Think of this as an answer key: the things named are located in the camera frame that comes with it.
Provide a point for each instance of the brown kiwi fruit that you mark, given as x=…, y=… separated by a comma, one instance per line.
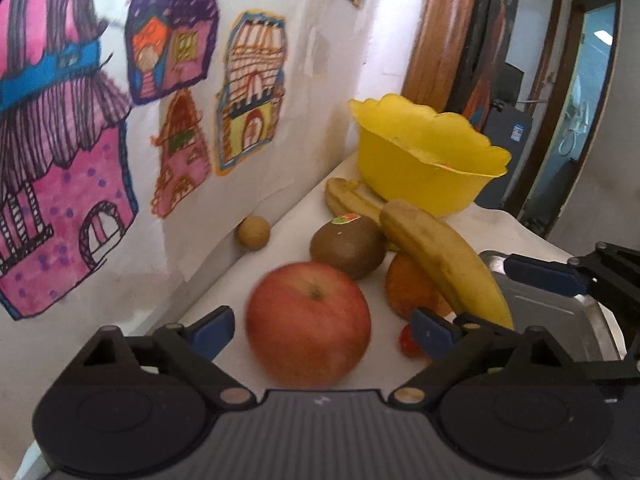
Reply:
x=350, y=243

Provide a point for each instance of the metal baking tray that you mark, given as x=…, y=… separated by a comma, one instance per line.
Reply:
x=578, y=323

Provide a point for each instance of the red apple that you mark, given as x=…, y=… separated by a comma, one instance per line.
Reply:
x=308, y=325
x=407, y=288

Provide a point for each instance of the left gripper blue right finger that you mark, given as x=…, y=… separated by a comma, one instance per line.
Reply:
x=453, y=351

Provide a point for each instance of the small red fruit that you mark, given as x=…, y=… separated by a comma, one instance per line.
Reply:
x=408, y=345

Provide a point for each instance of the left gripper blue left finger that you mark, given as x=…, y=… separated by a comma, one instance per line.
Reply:
x=190, y=352

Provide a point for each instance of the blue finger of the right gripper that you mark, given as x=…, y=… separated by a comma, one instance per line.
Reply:
x=609, y=274

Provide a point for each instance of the wooden door frame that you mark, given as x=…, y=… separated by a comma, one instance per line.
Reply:
x=436, y=52

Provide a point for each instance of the orange dress poster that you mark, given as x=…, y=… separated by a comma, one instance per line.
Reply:
x=484, y=52

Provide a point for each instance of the yellow plastic bowl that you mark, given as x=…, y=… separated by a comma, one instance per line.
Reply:
x=435, y=161

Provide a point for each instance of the large yellow banana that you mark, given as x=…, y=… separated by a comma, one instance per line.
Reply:
x=448, y=260

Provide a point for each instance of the houses drawing paper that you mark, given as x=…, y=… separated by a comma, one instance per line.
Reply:
x=135, y=135

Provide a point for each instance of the small round brown fruit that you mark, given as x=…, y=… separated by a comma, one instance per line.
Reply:
x=253, y=233

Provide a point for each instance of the dark grey cabinet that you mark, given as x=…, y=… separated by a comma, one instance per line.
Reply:
x=509, y=128

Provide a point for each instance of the small yellow banana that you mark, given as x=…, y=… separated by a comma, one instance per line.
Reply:
x=343, y=196

